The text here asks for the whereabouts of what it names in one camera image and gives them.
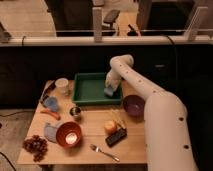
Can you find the white paper cup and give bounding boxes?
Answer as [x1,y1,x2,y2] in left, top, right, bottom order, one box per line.
[55,78,69,95]

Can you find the orange fruit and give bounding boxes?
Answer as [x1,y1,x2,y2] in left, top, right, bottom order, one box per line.
[104,120,117,134]

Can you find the yellow fries bundle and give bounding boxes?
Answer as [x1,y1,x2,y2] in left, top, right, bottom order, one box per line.
[110,109,126,129]

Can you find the white horizontal rail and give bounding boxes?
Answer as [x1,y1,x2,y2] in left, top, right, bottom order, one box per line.
[0,35,213,47]

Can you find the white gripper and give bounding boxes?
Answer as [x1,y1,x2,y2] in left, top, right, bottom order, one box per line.
[105,70,121,90]

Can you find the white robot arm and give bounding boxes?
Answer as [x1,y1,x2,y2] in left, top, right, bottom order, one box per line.
[105,54,199,171]

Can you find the orange bowl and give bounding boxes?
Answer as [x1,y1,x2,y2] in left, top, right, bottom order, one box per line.
[56,122,82,148]

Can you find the metal can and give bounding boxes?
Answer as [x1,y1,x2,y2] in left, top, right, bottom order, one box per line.
[70,106,81,121]

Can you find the silver fork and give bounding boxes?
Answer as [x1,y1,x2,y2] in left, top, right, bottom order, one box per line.
[90,144,120,162]

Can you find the orange carrot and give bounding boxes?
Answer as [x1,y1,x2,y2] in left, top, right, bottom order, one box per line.
[40,109,61,120]

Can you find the blue plush toy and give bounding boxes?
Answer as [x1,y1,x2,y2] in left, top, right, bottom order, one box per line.
[43,97,59,112]

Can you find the grey blue cloth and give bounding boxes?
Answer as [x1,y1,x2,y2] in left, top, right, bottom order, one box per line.
[44,122,62,143]

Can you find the bunch of dark grapes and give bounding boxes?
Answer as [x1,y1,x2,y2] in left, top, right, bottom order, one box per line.
[22,135,48,162]

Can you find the green plastic tray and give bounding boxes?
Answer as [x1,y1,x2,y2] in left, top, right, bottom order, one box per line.
[72,73,123,106]

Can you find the purple bowl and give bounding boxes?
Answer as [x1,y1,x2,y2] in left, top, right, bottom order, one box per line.
[123,95,145,117]

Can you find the black rectangular block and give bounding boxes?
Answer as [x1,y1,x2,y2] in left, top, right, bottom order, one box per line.
[105,128,127,147]

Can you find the dark spatula tool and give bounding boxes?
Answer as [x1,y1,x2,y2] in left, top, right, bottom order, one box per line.
[40,81,56,102]

